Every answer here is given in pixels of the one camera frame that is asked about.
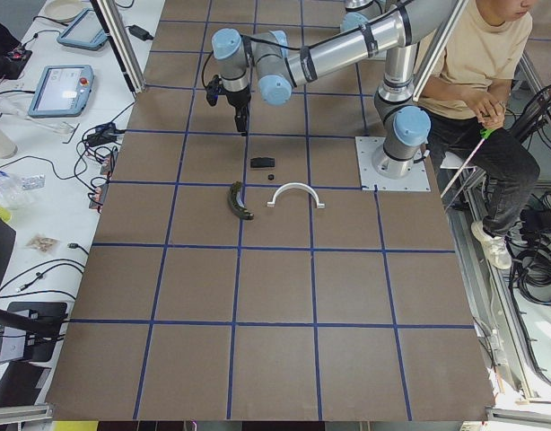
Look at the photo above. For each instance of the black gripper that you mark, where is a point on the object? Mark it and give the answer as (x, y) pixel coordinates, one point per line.
(238, 99)

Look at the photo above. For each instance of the black brake pad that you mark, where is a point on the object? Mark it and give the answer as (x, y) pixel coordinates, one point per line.
(262, 163)

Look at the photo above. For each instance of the olive curved brake shoe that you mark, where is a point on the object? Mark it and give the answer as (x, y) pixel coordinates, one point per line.
(236, 204)

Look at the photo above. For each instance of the white curved plastic clamp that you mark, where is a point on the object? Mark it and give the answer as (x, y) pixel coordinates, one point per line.
(296, 188)

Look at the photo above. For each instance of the black power adapter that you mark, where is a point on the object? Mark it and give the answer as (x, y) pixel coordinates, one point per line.
(139, 32)

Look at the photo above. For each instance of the far blue teach pendant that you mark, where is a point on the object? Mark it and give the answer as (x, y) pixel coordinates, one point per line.
(84, 32)

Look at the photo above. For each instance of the blue teach pendant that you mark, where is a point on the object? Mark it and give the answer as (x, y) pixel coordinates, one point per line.
(62, 92)
(84, 32)

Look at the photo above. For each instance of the near blue teach pendant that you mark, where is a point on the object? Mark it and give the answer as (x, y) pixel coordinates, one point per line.
(62, 92)

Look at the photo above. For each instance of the white round plate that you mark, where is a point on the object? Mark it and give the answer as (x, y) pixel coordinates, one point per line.
(63, 10)

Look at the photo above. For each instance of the person in beige shirt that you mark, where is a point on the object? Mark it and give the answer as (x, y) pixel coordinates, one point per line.
(466, 97)

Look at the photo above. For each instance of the small bag of screws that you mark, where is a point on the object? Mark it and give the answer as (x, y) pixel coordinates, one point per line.
(42, 243)

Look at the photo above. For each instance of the clear plastic water bottle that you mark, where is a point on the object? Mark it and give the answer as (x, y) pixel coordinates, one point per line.
(12, 192)

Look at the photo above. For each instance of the black monitor stand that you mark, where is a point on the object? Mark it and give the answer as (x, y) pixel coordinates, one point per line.
(29, 331)

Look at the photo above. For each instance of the aluminium frame post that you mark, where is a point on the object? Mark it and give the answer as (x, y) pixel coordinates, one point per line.
(113, 26)

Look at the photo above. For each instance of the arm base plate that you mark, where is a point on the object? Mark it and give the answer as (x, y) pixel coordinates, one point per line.
(380, 173)

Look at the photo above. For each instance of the green handled grabber stick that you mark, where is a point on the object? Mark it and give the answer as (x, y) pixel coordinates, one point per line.
(464, 166)

